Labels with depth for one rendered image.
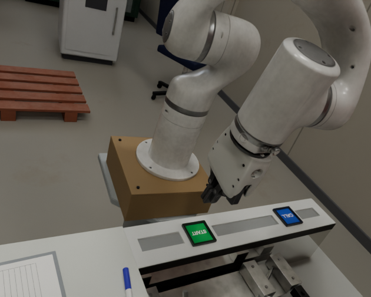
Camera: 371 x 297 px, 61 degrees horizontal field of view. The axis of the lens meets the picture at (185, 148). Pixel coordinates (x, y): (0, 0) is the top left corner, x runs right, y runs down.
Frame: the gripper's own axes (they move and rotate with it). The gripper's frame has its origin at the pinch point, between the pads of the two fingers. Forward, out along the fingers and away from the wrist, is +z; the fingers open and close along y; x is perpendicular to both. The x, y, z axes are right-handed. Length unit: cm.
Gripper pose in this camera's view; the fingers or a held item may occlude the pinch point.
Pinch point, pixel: (212, 193)
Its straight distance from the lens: 62.1
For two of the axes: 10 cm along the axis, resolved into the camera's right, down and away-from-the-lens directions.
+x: -8.7, 0.3, -5.0
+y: -3.5, -7.5, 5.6
